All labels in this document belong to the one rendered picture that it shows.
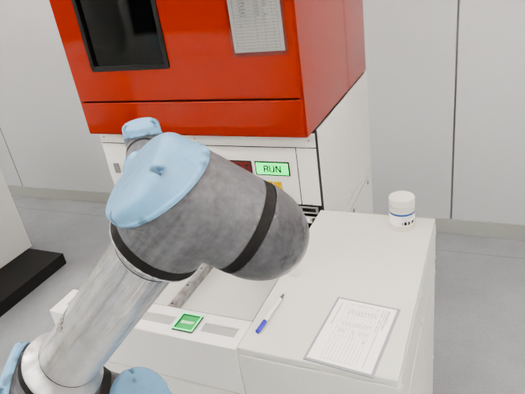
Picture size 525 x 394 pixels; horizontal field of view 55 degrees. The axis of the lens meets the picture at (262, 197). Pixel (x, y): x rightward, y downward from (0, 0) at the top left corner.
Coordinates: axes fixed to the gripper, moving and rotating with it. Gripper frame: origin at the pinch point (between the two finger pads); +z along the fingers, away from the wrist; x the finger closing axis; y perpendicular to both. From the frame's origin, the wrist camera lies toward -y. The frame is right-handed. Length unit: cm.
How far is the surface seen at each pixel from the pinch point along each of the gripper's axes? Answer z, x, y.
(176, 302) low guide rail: 25.9, 17.0, 18.6
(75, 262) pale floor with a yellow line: 111, 187, 128
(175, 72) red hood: -32, 25, 54
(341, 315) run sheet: 13.9, -34.7, 11.3
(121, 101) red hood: -23, 49, 55
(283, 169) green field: 1, -5, 58
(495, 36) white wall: -6, -62, 207
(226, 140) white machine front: -9, 14, 59
